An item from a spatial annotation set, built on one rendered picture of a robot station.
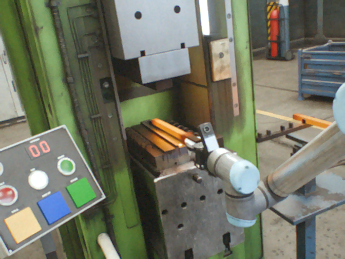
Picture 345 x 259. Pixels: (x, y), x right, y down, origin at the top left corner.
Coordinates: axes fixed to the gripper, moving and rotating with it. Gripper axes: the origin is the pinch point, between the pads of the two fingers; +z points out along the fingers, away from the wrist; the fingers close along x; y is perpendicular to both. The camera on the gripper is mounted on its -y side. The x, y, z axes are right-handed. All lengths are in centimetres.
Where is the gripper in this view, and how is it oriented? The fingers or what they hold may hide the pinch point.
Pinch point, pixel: (189, 137)
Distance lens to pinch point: 135.2
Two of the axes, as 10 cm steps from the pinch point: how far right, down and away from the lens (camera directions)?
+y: 1.3, 9.3, 3.5
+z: -4.2, -2.7, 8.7
